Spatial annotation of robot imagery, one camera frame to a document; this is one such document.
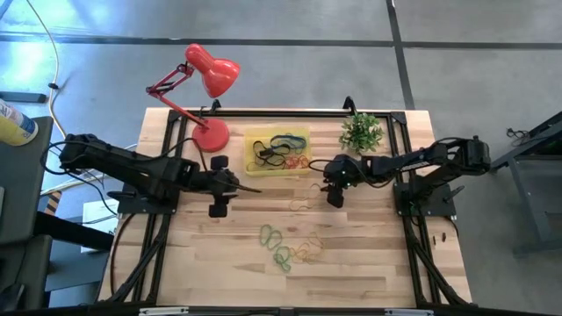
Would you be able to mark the black flat bar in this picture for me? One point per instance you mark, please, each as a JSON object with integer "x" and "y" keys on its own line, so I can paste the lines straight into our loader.
{"x": 22, "y": 97}

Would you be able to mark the small green potted plant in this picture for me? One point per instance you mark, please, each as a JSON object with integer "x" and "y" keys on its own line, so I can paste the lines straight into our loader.
{"x": 361, "y": 131}

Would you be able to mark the red thin rubber band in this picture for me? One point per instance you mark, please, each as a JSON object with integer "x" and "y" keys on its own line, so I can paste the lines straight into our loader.
{"x": 292, "y": 164}
{"x": 303, "y": 162}

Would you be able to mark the grey metal table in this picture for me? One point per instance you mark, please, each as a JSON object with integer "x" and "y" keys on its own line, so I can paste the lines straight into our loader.
{"x": 549, "y": 138}

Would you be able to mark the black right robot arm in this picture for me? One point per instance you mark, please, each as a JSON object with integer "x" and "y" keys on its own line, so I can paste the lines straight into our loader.
{"x": 408, "y": 162}

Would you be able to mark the blue wide rubber band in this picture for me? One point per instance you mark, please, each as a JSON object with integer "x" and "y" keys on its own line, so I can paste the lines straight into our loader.
{"x": 290, "y": 138}

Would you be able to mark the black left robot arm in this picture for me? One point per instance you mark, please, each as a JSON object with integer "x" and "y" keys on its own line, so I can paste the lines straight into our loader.
{"x": 131, "y": 162}

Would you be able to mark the silver metal bracket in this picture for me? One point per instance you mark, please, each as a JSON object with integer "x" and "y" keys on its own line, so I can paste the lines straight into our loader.
{"x": 162, "y": 311}
{"x": 408, "y": 312}

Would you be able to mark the black wide rubber band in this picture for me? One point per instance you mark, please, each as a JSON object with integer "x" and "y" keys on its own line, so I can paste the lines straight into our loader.
{"x": 263, "y": 166}
{"x": 259, "y": 145}

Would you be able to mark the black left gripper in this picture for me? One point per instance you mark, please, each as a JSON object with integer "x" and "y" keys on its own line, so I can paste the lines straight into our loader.
{"x": 217, "y": 184}

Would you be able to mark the green rubber band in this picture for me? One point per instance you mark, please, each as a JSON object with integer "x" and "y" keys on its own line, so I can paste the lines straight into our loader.
{"x": 262, "y": 234}
{"x": 283, "y": 261}
{"x": 278, "y": 241}

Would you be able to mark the yellow translucent plastic bin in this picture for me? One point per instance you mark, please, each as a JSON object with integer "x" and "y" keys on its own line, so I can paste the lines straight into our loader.
{"x": 252, "y": 131}

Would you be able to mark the dark grey office chair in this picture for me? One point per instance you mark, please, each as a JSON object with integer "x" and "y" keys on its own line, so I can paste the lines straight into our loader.
{"x": 22, "y": 184}

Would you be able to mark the black aluminium table frame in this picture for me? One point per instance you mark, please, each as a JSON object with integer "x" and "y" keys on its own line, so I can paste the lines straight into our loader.
{"x": 285, "y": 113}

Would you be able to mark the yellow white spray can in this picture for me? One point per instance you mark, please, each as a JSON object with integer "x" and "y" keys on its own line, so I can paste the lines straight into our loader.
{"x": 17, "y": 127}

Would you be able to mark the white paper sheet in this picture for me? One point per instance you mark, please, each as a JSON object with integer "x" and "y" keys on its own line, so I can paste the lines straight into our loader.
{"x": 98, "y": 210}

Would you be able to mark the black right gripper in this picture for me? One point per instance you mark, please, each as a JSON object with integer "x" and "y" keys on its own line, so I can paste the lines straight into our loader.
{"x": 344, "y": 171}

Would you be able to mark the yellow thin rubber band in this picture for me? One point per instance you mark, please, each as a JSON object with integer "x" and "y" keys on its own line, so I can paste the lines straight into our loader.
{"x": 290, "y": 205}
{"x": 307, "y": 252}

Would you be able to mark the red desk lamp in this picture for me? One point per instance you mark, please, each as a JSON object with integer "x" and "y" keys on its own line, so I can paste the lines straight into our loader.
{"x": 211, "y": 136}

